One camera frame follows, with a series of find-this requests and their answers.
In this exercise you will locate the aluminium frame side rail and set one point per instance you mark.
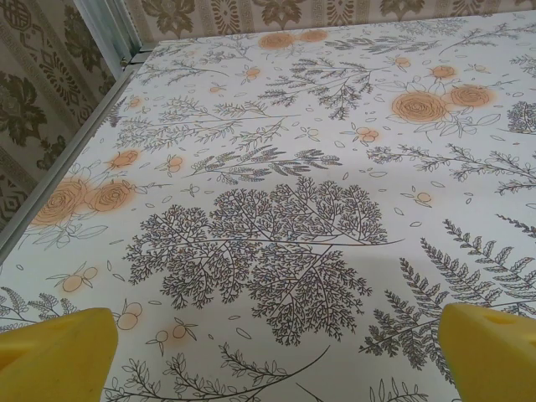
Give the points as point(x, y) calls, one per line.
point(84, 134)

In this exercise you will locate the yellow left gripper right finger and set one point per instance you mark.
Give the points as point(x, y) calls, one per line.
point(494, 360)

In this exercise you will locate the floral patterned table cover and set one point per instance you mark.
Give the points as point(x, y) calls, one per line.
point(293, 167)

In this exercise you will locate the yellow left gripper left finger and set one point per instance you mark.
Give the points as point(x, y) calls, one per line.
point(54, 360)

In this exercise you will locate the aluminium frame corner post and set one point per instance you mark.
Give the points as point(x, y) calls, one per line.
point(117, 25)

